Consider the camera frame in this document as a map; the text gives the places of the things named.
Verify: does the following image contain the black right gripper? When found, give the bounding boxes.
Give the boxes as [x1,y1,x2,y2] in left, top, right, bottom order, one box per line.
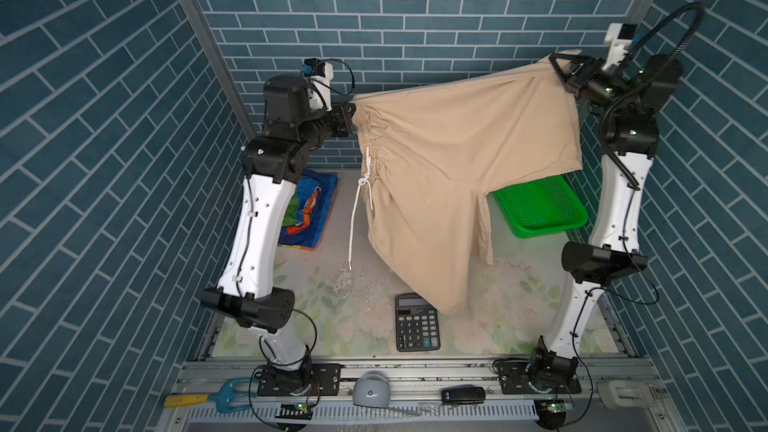
[554,55,633,122]

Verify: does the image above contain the rainbow striped shorts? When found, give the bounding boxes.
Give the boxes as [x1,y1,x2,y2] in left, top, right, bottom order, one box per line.
[278,169,338,250]

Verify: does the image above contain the beige shorts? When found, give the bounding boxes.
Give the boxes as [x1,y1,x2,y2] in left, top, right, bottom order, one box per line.
[353,59,582,315]

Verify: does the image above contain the green plastic basket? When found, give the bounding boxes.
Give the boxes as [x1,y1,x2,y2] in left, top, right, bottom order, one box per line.
[492,176,588,239]

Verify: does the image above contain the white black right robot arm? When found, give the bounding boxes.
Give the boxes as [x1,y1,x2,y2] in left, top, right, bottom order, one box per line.
[526,53,684,391]

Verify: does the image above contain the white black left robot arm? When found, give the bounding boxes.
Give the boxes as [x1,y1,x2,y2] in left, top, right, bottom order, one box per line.
[201,70,355,393]

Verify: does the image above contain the black desk calculator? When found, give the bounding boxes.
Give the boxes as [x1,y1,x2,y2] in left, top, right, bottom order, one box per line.
[394,293,442,353]

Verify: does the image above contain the grey tape measure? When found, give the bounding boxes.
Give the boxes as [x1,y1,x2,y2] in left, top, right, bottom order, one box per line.
[352,372,391,409]

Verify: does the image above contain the left circuit board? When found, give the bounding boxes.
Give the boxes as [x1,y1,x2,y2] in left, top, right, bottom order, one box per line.
[274,403,314,430]

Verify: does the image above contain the circuit board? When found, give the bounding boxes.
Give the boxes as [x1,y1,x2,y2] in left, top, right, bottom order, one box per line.
[534,400,567,431]
[274,403,314,430]

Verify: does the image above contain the blue yellow hand fork tool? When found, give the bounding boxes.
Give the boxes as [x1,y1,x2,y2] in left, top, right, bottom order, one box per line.
[163,378,256,414]

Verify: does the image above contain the black key fob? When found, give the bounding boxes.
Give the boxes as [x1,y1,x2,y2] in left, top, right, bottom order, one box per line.
[440,385,486,406]

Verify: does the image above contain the right circuit board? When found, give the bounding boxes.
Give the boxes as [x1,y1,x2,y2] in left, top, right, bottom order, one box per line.
[534,400,567,431]

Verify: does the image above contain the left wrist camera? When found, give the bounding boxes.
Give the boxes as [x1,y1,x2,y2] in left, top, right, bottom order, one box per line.
[303,58,334,111]

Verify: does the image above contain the aluminium corner post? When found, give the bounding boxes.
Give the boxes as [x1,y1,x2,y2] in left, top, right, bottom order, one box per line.
[178,0,256,140]

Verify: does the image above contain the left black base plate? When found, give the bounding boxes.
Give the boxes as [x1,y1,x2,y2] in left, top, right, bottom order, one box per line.
[256,363,341,397]

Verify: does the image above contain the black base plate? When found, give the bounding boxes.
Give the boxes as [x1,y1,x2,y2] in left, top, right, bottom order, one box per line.
[256,363,341,397]
[491,358,582,395]

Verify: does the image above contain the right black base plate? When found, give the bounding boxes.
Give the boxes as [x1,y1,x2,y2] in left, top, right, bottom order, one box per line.
[491,358,582,395]

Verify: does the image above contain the grey plastic handle bracket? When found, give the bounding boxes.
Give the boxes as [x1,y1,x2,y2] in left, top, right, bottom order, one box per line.
[597,380,654,410]

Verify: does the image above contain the aluminium front rail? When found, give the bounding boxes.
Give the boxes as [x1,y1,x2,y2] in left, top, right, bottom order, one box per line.
[158,356,685,431]

